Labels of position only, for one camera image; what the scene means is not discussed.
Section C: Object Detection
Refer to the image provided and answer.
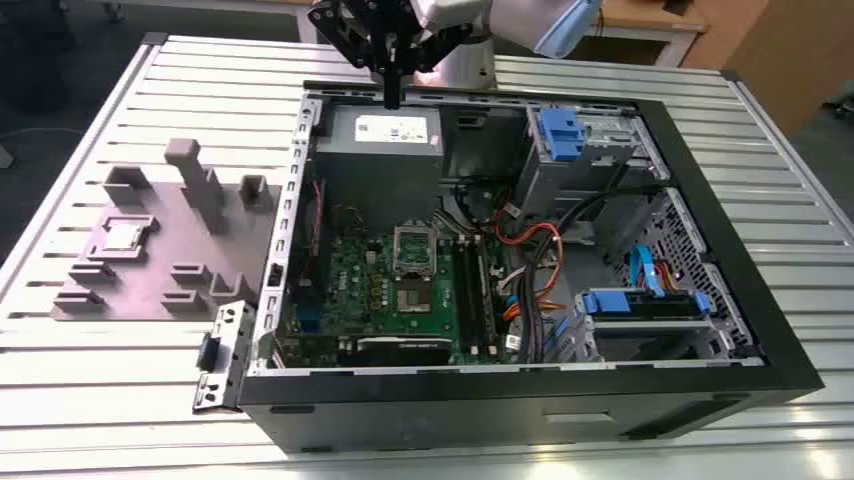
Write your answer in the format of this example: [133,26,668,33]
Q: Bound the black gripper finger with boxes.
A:
[392,25,482,110]
[306,0,394,110]

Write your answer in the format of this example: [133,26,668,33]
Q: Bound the silver square CPU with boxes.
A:
[98,219,145,252]

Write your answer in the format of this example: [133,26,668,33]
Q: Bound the grey power supply unit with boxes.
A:
[312,104,445,226]

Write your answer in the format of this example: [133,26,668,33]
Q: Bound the blue plastic drive latch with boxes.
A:
[540,107,588,162]

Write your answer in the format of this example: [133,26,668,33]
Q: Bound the grey metal drive cage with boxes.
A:
[516,102,672,216]

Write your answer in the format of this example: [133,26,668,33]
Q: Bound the metal socket cover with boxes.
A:
[390,219,442,279]

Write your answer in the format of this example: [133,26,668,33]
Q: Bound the wooden desk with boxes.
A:
[585,0,709,69]

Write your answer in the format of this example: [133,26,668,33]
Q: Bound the black RAM slot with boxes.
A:
[450,234,482,357]
[469,235,501,357]

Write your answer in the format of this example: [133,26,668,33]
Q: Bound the green motherboard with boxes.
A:
[273,219,518,369]

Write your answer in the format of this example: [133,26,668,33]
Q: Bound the grey plastic parts rack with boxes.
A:
[49,138,285,322]

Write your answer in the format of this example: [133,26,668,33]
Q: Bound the black graphics card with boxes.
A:
[276,332,456,370]

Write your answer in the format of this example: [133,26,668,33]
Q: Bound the blue disk carrier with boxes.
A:
[573,287,709,321]

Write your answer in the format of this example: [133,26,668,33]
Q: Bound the wooden cabinet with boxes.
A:
[679,0,854,136]

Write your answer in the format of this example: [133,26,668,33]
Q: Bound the metal disk bay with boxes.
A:
[565,287,759,364]

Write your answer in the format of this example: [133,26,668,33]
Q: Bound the black open PC case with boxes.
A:
[236,78,827,455]

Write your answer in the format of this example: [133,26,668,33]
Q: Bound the black wire loop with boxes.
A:
[452,174,509,227]

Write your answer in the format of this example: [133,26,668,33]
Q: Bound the yellow black wire bundle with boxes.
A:
[430,208,482,237]

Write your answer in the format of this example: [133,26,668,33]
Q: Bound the thick black curved cable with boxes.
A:
[552,184,668,236]

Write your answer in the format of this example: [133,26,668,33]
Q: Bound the orange wire bundle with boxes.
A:
[490,207,568,321]

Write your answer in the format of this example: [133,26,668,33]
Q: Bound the blue flat wire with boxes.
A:
[629,244,668,296]

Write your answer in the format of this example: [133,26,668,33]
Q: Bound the grey metal card bracket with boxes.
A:
[190,299,258,415]

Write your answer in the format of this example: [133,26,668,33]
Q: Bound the red orange disk wire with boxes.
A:
[656,259,683,295]

